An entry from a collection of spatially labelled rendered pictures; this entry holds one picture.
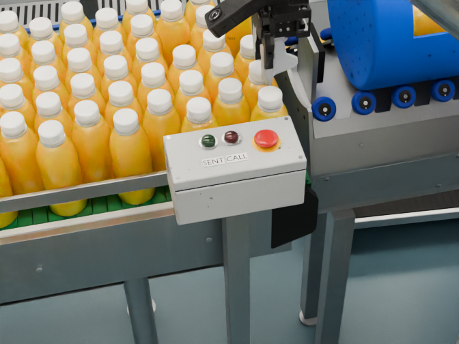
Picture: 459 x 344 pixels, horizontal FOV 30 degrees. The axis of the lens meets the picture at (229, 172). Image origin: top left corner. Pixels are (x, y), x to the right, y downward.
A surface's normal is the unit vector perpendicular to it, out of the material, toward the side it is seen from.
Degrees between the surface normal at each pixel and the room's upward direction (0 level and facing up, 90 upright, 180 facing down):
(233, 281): 90
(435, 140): 70
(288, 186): 90
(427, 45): 83
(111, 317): 0
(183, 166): 0
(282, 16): 90
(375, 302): 0
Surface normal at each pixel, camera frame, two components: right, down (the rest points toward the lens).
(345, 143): 0.18, 0.45
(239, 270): 0.21, 0.72
